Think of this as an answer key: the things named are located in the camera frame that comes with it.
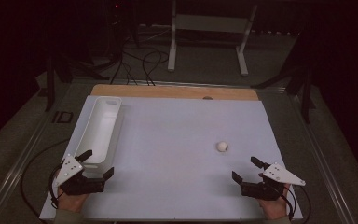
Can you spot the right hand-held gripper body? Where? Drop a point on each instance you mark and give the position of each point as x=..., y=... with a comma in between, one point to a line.
x=279, y=175

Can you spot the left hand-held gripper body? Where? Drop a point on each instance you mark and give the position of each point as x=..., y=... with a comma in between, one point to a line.
x=70, y=169

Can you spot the person's left hand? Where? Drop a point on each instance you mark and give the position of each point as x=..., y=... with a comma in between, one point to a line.
x=73, y=202

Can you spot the white plastic bin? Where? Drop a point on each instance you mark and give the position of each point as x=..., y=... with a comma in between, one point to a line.
x=101, y=130

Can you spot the aluminium frame rail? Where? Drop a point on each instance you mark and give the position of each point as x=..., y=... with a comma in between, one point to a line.
x=321, y=158
x=15, y=172

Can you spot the white ball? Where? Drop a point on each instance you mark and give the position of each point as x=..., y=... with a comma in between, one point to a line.
x=222, y=146

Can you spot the black stand legs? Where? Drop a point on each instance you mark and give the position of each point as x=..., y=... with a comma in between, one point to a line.
x=306, y=93
x=51, y=84

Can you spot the white metal stand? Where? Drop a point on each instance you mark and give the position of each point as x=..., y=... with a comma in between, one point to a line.
x=211, y=23

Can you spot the person's right hand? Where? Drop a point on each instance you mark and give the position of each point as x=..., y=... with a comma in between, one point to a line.
x=275, y=208

